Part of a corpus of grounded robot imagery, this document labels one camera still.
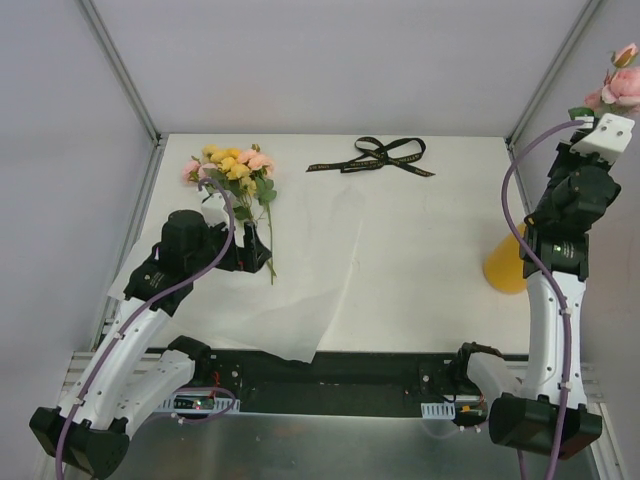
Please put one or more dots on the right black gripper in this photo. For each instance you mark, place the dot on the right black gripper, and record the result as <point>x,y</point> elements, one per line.
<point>570,153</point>

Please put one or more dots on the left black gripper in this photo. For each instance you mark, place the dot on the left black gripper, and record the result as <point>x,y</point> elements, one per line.
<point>252,248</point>

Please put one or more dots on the white wrapping paper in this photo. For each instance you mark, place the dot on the white wrapping paper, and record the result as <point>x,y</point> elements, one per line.
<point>314,230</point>

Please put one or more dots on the pink yellow flower bouquet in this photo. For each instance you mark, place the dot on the pink yellow flower bouquet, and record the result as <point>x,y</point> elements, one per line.
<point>243,177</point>

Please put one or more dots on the black ribbon gold lettering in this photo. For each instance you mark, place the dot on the black ribbon gold lettering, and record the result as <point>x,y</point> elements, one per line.
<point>375,155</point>

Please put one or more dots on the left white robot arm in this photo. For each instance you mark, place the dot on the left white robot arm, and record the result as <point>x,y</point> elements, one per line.
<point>91,427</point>

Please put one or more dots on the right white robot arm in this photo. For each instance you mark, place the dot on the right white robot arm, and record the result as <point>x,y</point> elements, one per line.
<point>546,412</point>

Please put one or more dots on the yellow cylindrical vase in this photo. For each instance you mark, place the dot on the yellow cylindrical vase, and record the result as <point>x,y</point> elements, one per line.
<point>503,267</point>

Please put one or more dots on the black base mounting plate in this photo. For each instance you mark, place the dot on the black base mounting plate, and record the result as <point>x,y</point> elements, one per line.
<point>361,384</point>

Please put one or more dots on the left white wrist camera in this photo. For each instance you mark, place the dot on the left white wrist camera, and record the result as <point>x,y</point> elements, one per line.
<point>215,211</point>

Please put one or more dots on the left white cable duct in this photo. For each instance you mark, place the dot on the left white cable duct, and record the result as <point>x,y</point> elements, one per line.
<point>198,403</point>

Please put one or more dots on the white cable duct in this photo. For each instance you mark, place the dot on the white cable duct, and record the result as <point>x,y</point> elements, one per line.
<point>198,403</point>
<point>438,411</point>

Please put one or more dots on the right aluminium frame post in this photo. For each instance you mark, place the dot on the right aluminium frame post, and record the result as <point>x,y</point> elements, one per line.
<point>580,25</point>

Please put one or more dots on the aluminium frame post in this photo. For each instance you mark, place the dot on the aluminium frame post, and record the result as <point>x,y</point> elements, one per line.
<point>580,25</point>
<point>106,44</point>

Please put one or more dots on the right white cable duct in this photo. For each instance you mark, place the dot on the right white cable duct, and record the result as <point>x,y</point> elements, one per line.
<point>438,411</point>

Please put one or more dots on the left aluminium frame post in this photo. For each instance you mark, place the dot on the left aluminium frame post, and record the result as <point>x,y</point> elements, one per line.
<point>106,44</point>

